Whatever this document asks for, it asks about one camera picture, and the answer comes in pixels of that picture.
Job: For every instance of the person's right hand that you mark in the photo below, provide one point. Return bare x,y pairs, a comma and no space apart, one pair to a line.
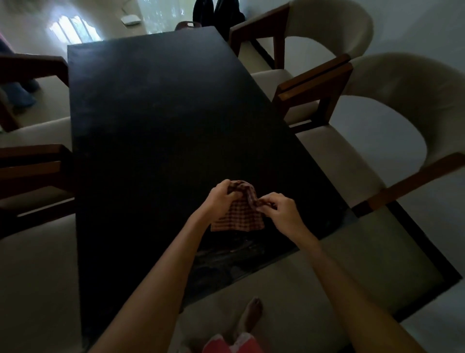
285,214

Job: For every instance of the person's left hand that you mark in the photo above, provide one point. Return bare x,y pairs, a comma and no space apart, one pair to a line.
218,200

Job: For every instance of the brown checkered cleaning cloth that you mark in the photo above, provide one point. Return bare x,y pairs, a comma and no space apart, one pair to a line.
236,218

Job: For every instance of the beige cushioned wooden chair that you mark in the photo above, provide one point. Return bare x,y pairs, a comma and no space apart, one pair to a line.
417,80
36,272
36,134
334,22

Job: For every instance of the person's right forearm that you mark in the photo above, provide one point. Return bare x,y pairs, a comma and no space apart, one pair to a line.
356,302

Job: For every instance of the person's left forearm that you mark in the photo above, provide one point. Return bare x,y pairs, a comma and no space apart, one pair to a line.
156,291

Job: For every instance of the black dining table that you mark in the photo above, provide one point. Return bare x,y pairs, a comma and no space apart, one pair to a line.
163,109

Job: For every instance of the person's red garment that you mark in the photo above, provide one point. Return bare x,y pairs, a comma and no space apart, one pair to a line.
232,345

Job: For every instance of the purple plastic basket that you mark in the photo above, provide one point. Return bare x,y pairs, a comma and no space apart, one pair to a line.
188,25

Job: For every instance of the black backpack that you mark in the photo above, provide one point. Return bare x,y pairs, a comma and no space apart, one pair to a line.
229,18
202,12

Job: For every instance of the white power strip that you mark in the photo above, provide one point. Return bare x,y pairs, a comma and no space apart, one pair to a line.
130,20

